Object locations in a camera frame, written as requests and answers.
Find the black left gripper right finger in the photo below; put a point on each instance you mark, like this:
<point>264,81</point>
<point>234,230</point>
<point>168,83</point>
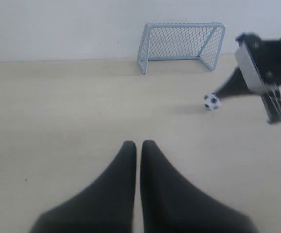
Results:
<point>171,204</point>

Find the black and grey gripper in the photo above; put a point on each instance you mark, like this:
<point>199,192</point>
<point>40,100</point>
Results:
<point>258,72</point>

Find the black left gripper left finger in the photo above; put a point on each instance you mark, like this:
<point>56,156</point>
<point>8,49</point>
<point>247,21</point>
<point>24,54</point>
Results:
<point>105,206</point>

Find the black and white mini ball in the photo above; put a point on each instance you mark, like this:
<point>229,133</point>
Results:
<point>211,101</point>

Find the small light blue goal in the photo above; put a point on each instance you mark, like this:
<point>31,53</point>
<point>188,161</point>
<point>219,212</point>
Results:
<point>181,41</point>

